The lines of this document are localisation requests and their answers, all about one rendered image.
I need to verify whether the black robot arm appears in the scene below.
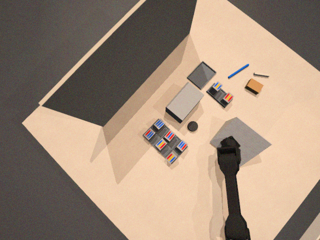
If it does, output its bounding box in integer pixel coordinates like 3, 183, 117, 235
216, 136, 251, 240

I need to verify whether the grey flat panel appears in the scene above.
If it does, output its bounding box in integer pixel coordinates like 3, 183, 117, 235
38, 0, 197, 127

